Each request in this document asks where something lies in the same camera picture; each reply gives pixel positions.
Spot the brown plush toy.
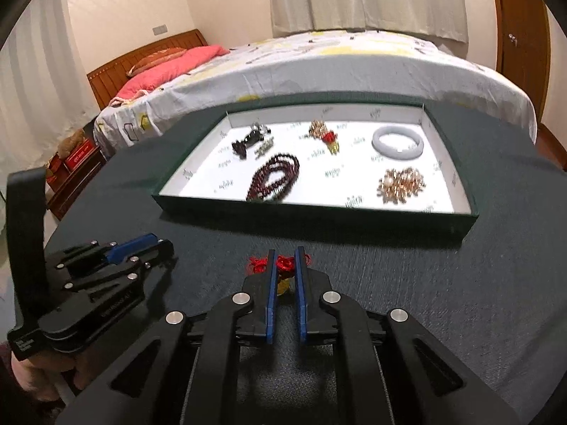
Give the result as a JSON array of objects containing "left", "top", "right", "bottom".
[{"left": 57, "top": 129, "right": 86, "bottom": 158}]

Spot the rose gold chain necklace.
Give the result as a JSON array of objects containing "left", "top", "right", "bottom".
[{"left": 308, "top": 119, "right": 331, "bottom": 140}]

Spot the green jewelry box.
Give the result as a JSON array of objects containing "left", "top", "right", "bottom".
[{"left": 151, "top": 100, "right": 480, "bottom": 249}]

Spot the bed with white printed sheet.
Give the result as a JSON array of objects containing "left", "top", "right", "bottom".
[{"left": 94, "top": 31, "right": 539, "bottom": 160}]

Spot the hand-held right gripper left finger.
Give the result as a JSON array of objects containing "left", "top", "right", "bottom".
[{"left": 55, "top": 249, "right": 280, "bottom": 425}]

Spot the pink pillow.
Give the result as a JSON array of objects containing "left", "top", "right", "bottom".
[{"left": 108, "top": 44, "right": 231, "bottom": 107}]

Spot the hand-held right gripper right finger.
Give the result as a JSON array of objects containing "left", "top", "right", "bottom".
[{"left": 294, "top": 245, "right": 523, "bottom": 425}]

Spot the wooden door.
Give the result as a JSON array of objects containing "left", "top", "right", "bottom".
[{"left": 487, "top": 0, "right": 552, "bottom": 129}]

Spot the sheer white curtain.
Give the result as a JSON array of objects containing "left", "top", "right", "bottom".
[{"left": 0, "top": 0, "right": 100, "bottom": 173}]

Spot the person's left hand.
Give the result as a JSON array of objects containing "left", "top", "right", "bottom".
[{"left": 11, "top": 347, "right": 105, "bottom": 401}]

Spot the dark grey tablecloth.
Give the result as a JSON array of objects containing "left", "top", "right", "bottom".
[{"left": 13, "top": 91, "right": 567, "bottom": 425}]

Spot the wooden headboard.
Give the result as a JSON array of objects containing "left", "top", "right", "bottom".
[{"left": 86, "top": 29, "right": 209, "bottom": 111}]

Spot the wooden nightstand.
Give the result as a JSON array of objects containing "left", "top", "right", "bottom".
[{"left": 44, "top": 144, "right": 109, "bottom": 221}]

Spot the red gift box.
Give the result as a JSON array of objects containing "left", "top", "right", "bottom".
[{"left": 62, "top": 139, "right": 96, "bottom": 171}]

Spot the white jade bangle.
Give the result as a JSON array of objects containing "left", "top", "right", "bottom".
[{"left": 371, "top": 126, "right": 425, "bottom": 160}]

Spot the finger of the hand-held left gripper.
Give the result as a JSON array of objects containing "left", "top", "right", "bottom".
[
  {"left": 62, "top": 238, "right": 175, "bottom": 295},
  {"left": 55, "top": 232, "right": 159, "bottom": 271}
]

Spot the dark red bead bracelet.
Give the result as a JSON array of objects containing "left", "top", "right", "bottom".
[{"left": 246, "top": 152, "right": 301, "bottom": 203}]

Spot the orange pillow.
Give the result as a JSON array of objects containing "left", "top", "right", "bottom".
[{"left": 125, "top": 48, "right": 187, "bottom": 77}]

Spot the brown knotted cord bracelet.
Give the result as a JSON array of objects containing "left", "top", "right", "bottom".
[{"left": 231, "top": 130, "right": 262, "bottom": 160}]

